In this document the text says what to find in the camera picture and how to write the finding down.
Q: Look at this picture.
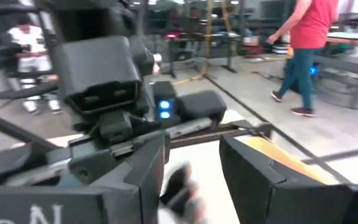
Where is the person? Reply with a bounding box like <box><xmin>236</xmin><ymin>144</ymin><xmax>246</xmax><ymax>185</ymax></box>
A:
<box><xmin>7</xmin><ymin>14</ymin><xmax>62</xmax><ymax>115</ymax></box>
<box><xmin>267</xmin><ymin>0</ymin><xmax>341</xmax><ymax>118</ymax></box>

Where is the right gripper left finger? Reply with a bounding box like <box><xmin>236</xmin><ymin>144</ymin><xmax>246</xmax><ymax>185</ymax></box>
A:
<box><xmin>0</xmin><ymin>134</ymin><xmax>167</xmax><ymax>224</ymax></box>

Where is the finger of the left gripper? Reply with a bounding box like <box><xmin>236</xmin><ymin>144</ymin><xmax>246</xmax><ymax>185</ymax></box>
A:
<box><xmin>159</xmin><ymin>163</ymin><xmax>206</xmax><ymax>224</ymax></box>
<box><xmin>0</xmin><ymin>146</ymin><xmax>142</xmax><ymax>187</ymax></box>

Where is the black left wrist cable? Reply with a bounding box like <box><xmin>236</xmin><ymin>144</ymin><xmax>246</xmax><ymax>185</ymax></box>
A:
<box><xmin>0</xmin><ymin>82</ymin><xmax>60</xmax><ymax>100</ymax></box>

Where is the grey workbench wooden top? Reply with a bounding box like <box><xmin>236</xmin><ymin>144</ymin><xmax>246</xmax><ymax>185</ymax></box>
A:
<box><xmin>315</xmin><ymin>29</ymin><xmax>358</xmax><ymax>110</ymax></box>

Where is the yellow plastic bin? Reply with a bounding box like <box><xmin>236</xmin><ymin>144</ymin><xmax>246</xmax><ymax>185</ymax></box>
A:
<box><xmin>242</xmin><ymin>136</ymin><xmax>334</xmax><ymax>186</ymax></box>

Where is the yellow hanging cable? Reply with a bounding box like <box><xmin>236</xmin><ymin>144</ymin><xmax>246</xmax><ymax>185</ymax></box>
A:
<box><xmin>171</xmin><ymin>0</ymin><xmax>216</xmax><ymax>87</ymax></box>

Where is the black background table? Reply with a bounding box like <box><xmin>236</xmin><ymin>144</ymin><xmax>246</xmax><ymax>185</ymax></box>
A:
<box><xmin>165</xmin><ymin>30</ymin><xmax>242</xmax><ymax>75</ymax></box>

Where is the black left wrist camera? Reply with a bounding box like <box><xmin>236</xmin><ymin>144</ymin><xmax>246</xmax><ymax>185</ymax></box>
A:
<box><xmin>54</xmin><ymin>35</ymin><xmax>155</xmax><ymax>144</ymax></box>

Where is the black metal table frame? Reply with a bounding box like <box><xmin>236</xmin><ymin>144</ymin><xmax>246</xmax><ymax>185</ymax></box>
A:
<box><xmin>0</xmin><ymin>107</ymin><xmax>62</xmax><ymax>150</ymax></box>

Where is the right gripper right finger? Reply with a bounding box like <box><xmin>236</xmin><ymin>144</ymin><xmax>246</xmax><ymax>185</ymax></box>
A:
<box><xmin>218</xmin><ymin>134</ymin><xmax>358</xmax><ymax>224</ymax></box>

